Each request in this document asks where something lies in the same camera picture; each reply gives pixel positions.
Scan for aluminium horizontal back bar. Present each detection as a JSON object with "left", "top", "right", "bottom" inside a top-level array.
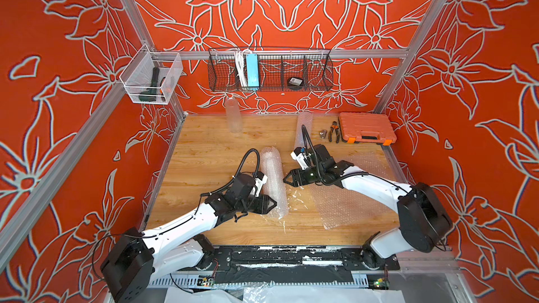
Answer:
[{"left": 150, "top": 49, "right": 408, "bottom": 61}]

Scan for small black device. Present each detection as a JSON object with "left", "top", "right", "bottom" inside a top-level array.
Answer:
[{"left": 287, "top": 77, "right": 304, "bottom": 90}]

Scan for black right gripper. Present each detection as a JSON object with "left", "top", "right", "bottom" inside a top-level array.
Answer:
[{"left": 281, "top": 167, "right": 325, "bottom": 187}]

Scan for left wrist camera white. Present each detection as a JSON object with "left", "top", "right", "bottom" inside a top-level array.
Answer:
[{"left": 253, "top": 171, "right": 268, "bottom": 197}]

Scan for light blue box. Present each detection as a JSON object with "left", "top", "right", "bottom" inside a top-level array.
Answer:
[{"left": 246, "top": 53, "right": 260, "bottom": 91}]

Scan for aluminium frame post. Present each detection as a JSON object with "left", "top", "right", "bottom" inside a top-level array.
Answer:
[
  {"left": 120, "top": 0, "right": 186, "bottom": 123},
  {"left": 373, "top": 0, "right": 467, "bottom": 114}
]

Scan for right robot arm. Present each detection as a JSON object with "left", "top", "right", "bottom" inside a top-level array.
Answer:
[{"left": 284, "top": 144, "right": 453, "bottom": 270}]

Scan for black wire basket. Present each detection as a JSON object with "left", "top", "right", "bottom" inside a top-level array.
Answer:
[{"left": 208, "top": 46, "right": 334, "bottom": 93}]

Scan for aluminium frame post left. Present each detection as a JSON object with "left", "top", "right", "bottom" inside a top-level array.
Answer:
[{"left": 120, "top": 0, "right": 186, "bottom": 123}]

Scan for bubble wrap sheet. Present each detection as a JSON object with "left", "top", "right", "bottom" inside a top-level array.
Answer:
[{"left": 309, "top": 152, "right": 397, "bottom": 229}]

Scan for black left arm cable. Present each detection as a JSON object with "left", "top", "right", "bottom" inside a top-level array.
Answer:
[{"left": 199, "top": 148, "right": 261, "bottom": 199}]

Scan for orange tool case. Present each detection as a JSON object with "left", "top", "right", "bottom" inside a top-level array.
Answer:
[{"left": 338, "top": 112, "right": 397, "bottom": 146}]

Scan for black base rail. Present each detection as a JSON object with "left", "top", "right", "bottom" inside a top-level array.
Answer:
[{"left": 174, "top": 245, "right": 401, "bottom": 287}]

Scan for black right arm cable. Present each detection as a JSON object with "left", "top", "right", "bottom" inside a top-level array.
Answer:
[{"left": 300, "top": 124, "right": 371, "bottom": 186}]

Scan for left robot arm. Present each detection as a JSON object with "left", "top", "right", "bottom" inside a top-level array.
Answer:
[{"left": 100, "top": 172, "right": 277, "bottom": 302}]

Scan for aluminium left side bar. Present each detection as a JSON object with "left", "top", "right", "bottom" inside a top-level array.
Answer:
[{"left": 1, "top": 84, "right": 125, "bottom": 270}]

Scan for white cable bundle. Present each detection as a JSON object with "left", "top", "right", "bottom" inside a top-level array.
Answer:
[{"left": 234, "top": 50, "right": 248, "bottom": 90}]

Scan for dark green flashlight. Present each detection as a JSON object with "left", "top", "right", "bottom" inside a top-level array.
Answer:
[{"left": 138, "top": 67, "right": 160, "bottom": 102}]

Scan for aluminium frame post right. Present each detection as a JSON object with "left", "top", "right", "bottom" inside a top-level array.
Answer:
[{"left": 373, "top": 0, "right": 467, "bottom": 114}]

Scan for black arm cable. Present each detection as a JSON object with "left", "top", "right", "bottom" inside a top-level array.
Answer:
[
  {"left": 300, "top": 124, "right": 371, "bottom": 186},
  {"left": 199, "top": 148, "right": 261, "bottom": 199}
]

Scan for clear acrylic box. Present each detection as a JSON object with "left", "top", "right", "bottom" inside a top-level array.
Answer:
[{"left": 119, "top": 44, "right": 183, "bottom": 105}]

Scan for orange handled pliers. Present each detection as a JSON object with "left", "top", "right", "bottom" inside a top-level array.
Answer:
[{"left": 328, "top": 121, "right": 341, "bottom": 143}]

